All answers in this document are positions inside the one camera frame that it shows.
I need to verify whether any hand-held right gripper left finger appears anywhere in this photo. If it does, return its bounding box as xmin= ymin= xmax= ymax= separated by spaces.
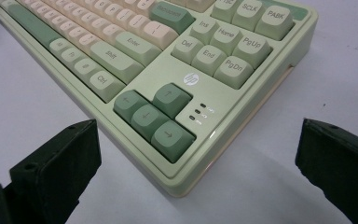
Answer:
xmin=9 ymin=119 xmax=103 ymax=224

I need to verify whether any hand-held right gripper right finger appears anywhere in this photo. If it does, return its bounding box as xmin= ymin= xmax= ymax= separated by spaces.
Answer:
xmin=294 ymin=118 xmax=358 ymax=224

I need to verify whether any green and cream keyboard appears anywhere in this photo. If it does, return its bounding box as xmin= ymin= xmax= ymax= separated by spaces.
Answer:
xmin=0 ymin=0 xmax=320 ymax=199

